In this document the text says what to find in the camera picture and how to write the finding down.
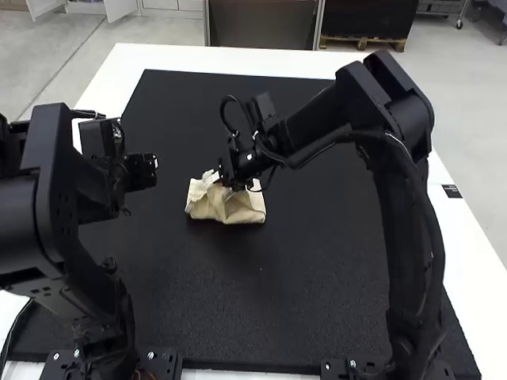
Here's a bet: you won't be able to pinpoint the dark cabinet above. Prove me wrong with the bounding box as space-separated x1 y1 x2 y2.
204 0 324 51

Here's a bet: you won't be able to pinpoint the black mat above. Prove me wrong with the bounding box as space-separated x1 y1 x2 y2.
7 69 482 377

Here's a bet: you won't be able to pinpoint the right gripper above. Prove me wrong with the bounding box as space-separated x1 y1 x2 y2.
201 146 259 189

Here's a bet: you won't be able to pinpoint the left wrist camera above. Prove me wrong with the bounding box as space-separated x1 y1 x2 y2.
78 116 123 158

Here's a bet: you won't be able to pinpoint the black stacked panels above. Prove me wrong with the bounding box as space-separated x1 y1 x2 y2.
321 0 420 39

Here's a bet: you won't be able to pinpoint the wooden pallet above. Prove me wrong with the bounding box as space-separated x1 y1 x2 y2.
318 34 408 53

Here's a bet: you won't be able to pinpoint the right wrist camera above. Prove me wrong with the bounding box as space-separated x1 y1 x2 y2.
247 93 279 122

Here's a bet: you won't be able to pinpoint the pale towel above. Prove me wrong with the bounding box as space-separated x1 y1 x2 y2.
185 169 268 226

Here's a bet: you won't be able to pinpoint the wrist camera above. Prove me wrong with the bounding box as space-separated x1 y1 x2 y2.
247 93 279 122
78 116 123 158

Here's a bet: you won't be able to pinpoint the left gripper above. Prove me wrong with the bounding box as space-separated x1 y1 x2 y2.
118 151 160 195

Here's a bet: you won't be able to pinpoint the white cupboard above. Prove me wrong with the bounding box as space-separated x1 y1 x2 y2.
25 0 140 24

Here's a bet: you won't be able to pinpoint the metal trolley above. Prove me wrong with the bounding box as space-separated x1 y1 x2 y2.
414 0 473 30

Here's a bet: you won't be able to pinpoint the black cable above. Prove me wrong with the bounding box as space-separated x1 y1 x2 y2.
219 94 247 138

